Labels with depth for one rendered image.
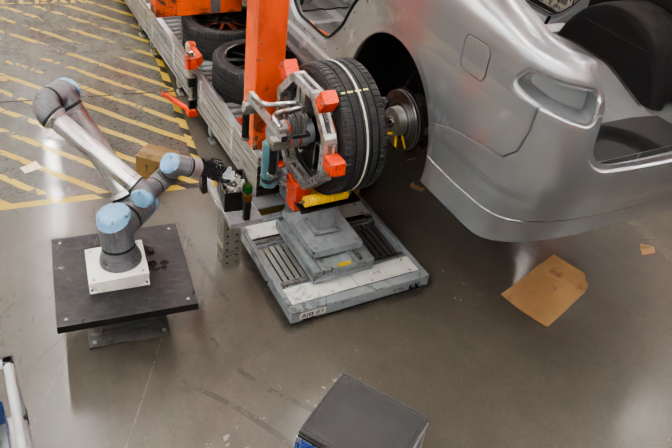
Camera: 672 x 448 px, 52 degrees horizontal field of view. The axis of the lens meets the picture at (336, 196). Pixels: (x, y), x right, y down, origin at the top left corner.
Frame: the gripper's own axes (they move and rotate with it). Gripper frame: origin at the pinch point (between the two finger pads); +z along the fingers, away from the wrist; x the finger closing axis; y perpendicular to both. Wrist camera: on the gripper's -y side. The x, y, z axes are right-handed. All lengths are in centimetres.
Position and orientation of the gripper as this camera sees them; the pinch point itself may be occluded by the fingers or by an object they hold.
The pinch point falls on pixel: (233, 179)
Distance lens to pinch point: 325.5
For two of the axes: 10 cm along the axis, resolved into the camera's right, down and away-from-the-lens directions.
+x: -5.2, -5.5, 6.6
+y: 4.7, -8.3, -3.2
